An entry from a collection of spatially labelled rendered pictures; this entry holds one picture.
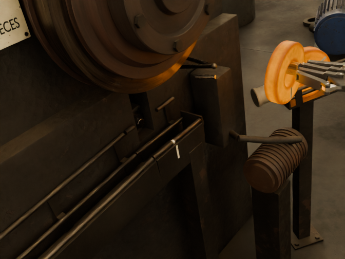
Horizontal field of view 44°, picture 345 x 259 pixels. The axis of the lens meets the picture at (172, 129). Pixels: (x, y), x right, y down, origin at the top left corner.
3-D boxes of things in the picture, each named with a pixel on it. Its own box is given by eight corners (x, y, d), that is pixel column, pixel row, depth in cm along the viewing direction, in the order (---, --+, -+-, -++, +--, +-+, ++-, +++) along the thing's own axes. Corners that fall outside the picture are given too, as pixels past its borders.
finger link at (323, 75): (343, 88, 97) (341, 90, 96) (296, 77, 103) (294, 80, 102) (345, 72, 95) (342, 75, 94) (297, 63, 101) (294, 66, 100)
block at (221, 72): (196, 141, 134) (185, 72, 121) (210, 128, 138) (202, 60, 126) (224, 150, 127) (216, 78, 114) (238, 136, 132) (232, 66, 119)
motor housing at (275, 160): (248, 271, 157) (238, 155, 128) (277, 233, 170) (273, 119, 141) (281, 288, 149) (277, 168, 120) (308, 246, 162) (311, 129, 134)
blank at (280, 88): (263, 57, 97) (276, 59, 95) (294, 30, 106) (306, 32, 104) (264, 112, 106) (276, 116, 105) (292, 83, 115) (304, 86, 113)
